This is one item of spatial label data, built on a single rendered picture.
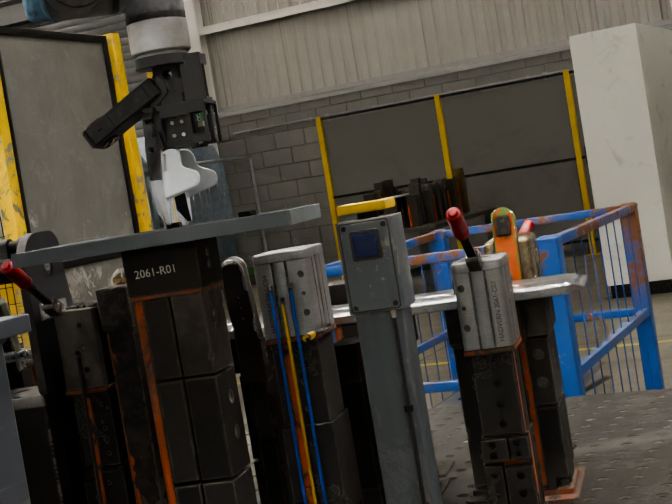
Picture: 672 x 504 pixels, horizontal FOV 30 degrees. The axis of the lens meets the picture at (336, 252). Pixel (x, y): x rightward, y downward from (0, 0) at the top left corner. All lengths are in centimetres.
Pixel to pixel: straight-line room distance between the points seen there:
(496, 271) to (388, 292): 19
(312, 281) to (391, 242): 23
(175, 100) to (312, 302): 33
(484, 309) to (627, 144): 797
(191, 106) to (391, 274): 32
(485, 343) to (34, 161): 353
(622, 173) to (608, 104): 52
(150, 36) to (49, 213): 348
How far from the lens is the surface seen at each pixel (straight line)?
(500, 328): 163
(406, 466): 153
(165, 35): 157
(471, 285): 163
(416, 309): 176
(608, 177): 962
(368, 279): 149
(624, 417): 228
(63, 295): 185
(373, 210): 148
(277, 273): 168
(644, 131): 954
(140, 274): 157
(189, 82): 157
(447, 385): 371
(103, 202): 535
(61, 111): 520
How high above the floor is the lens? 119
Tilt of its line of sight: 3 degrees down
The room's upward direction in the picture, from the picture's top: 9 degrees counter-clockwise
